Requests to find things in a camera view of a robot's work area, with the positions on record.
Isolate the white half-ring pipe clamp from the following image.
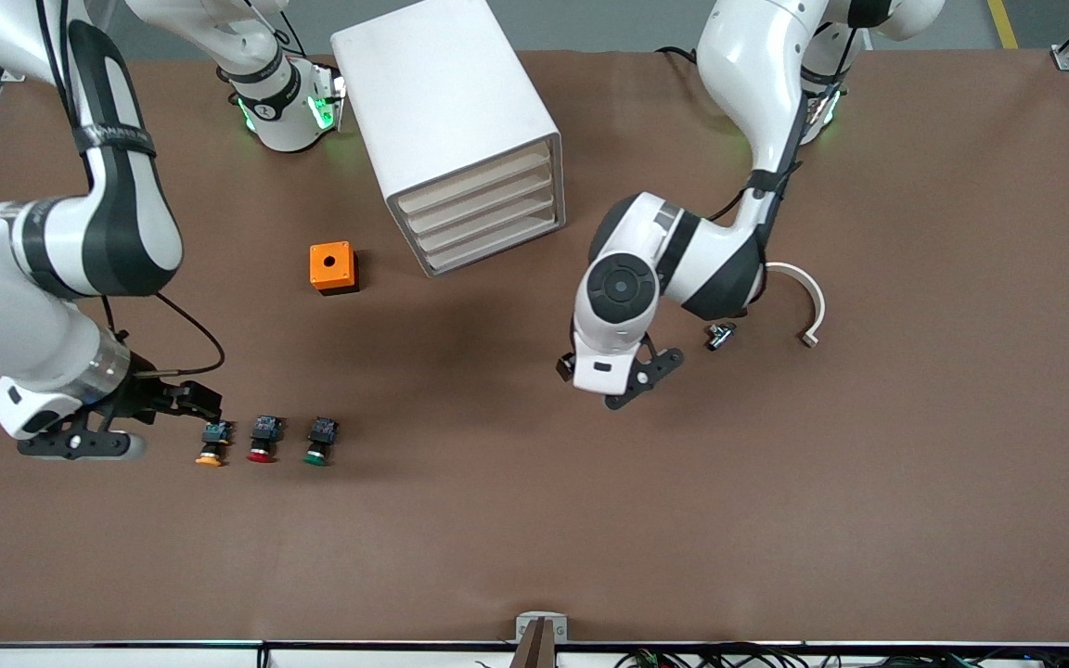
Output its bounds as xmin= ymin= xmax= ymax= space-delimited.
xmin=765 ymin=263 xmax=827 ymax=350

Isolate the black cable bundle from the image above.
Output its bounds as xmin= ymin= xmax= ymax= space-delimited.
xmin=613 ymin=648 xmax=1069 ymax=668

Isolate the green mushroom push button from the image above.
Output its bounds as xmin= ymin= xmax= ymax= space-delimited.
xmin=303 ymin=417 xmax=341 ymax=468

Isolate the orange button enclosure box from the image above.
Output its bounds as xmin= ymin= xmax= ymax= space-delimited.
xmin=309 ymin=241 xmax=359 ymax=296

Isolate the white plastic drawer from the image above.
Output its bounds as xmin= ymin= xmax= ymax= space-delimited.
xmin=409 ymin=181 xmax=563 ymax=258
xmin=400 ymin=160 xmax=561 ymax=238
xmin=390 ymin=139 xmax=560 ymax=217
xmin=419 ymin=202 xmax=565 ymax=277

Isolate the white drawer cabinet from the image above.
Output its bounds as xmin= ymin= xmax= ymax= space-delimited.
xmin=330 ymin=0 xmax=565 ymax=279

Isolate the white table edge rail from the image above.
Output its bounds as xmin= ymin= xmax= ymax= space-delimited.
xmin=0 ymin=640 xmax=1069 ymax=668

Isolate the yellow mushroom push button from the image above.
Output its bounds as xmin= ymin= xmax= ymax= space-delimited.
xmin=195 ymin=420 xmax=234 ymax=468

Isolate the grey metal stand bracket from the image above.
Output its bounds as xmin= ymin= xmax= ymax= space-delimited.
xmin=515 ymin=611 xmax=569 ymax=668

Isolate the red mushroom push button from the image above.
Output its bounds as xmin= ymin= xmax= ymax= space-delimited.
xmin=246 ymin=415 xmax=284 ymax=465

